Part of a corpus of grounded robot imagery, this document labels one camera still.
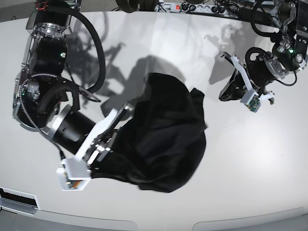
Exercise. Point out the white power strip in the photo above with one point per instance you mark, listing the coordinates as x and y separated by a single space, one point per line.
217 7

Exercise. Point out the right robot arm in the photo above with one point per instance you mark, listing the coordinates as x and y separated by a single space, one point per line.
40 88

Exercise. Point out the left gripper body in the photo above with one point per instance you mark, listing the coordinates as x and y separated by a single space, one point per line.
259 82

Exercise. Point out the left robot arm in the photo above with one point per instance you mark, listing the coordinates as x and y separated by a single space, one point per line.
289 54

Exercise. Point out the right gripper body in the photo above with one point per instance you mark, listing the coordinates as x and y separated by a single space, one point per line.
100 147

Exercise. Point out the black t-shirt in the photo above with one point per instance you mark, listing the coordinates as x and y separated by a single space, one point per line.
161 147

